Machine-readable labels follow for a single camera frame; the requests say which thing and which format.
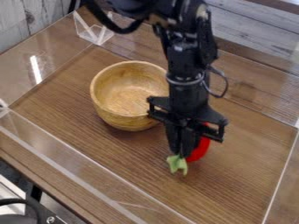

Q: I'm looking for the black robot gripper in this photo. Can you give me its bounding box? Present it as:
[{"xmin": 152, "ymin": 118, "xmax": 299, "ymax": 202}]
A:
[{"xmin": 145, "ymin": 78, "xmax": 229, "ymax": 159}]

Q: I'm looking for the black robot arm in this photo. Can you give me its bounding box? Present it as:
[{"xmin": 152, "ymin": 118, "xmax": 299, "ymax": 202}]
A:
[{"xmin": 85, "ymin": 0, "xmax": 228, "ymax": 158}]

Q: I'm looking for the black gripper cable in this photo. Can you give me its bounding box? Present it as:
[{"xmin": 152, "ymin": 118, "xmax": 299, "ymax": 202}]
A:
[{"xmin": 201, "ymin": 65, "xmax": 229, "ymax": 99}]

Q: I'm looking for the red felt strawberry toy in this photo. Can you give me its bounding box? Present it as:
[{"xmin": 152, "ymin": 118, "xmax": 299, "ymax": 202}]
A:
[{"xmin": 165, "ymin": 122, "xmax": 212, "ymax": 177}]

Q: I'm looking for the black table leg bracket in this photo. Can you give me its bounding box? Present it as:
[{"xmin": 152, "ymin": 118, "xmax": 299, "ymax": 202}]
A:
[{"xmin": 25, "ymin": 184, "xmax": 68, "ymax": 224}]

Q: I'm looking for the light wooden bowl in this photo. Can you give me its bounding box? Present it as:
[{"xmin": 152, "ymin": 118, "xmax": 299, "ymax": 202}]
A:
[{"xmin": 89, "ymin": 60, "xmax": 168, "ymax": 131}]

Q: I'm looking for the clear acrylic tray enclosure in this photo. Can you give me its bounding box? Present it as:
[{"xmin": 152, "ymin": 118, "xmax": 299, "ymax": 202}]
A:
[{"xmin": 0, "ymin": 10, "xmax": 299, "ymax": 224}]

